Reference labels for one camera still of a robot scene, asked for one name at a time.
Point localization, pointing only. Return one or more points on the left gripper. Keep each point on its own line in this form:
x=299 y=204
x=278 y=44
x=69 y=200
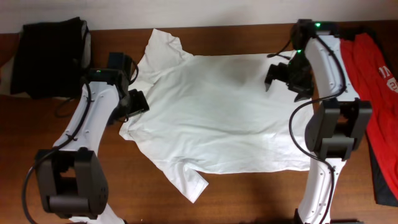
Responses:
x=138 y=103

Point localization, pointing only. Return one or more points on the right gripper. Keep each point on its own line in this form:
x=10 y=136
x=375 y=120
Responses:
x=306 y=88

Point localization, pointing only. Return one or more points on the white t-shirt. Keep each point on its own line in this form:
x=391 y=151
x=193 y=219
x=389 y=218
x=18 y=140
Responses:
x=214 y=114

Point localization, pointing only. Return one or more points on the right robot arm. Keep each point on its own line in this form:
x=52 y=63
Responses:
x=338 y=125

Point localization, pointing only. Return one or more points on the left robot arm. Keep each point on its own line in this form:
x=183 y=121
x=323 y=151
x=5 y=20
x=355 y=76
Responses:
x=72 y=184

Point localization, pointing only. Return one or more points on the red t-shirt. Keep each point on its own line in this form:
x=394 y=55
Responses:
x=376 y=102

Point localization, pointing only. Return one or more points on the grey folded garment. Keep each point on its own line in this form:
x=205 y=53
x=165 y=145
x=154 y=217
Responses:
x=86 y=40

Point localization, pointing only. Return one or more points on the black folded garment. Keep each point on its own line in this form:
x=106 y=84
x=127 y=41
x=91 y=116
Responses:
x=48 y=60

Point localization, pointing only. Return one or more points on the dark teal garment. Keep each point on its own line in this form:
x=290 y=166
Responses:
x=381 y=186

